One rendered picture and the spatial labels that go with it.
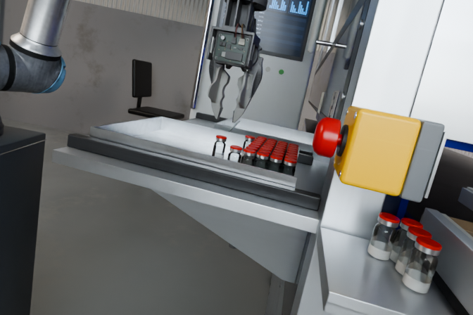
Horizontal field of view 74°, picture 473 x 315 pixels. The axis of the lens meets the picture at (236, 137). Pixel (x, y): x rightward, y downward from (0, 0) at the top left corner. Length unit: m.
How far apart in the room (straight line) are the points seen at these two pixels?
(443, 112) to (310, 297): 0.28
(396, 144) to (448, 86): 0.13
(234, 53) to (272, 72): 0.92
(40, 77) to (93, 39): 3.43
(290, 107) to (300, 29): 0.34
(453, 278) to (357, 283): 0.08
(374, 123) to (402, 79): 0.11
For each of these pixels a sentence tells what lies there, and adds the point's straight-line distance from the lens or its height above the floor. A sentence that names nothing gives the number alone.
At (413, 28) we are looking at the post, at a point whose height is 1.12.
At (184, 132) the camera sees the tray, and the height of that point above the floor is 0.89.
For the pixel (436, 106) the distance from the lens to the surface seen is 0.41.
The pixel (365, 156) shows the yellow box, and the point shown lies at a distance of 0.30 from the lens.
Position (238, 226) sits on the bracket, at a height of 0.80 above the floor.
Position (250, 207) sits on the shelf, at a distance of 0.43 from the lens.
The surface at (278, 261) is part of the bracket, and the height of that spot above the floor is 0.76.
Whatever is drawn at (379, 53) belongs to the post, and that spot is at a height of 1.09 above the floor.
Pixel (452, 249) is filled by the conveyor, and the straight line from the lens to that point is 0.37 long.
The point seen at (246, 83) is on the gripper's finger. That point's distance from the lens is 0.55.
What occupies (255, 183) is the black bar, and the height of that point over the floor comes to 0.90.
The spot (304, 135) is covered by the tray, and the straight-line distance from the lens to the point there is 1.05.
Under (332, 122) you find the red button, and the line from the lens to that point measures 0.32.
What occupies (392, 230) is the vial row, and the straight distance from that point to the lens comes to 0.37.
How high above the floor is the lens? 1.03
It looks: 10 degrees down
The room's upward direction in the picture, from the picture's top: 11 degrees clockwise
